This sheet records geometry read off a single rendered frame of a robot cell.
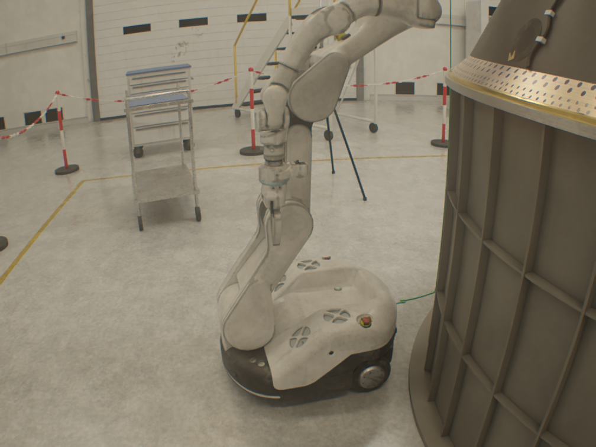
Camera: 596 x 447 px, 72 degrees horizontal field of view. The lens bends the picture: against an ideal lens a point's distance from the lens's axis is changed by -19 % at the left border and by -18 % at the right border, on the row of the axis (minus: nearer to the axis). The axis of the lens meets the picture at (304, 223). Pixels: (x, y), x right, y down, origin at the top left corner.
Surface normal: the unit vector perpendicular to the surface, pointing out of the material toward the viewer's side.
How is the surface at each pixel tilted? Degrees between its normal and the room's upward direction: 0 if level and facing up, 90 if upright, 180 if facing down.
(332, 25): 97
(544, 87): 43
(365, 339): 90
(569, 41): 62
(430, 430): 0
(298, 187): 90
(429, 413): 0
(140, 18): 90
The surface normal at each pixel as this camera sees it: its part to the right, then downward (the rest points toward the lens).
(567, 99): -0.65, -0.57
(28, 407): -0.02, -0.92
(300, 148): 0.24, 0.37
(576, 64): -0.85, -0.30
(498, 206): -0.99, 0.08
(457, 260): -0.03, 0.39
